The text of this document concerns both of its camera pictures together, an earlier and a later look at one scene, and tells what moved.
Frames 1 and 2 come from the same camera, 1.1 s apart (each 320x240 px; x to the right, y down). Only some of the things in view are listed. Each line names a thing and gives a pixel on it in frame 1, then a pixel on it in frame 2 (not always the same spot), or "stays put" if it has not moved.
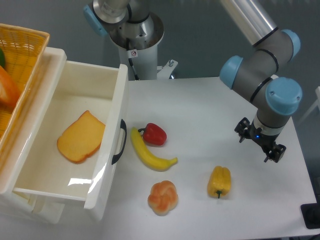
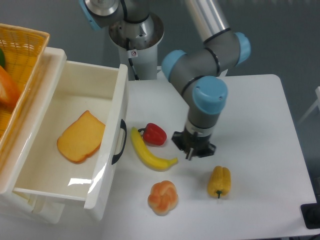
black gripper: x=274 y=151 to x=188 y=143
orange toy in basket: x=10 y=92 stays put
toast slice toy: x=82 y=139 stays put
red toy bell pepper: x=154 y=134 stays put
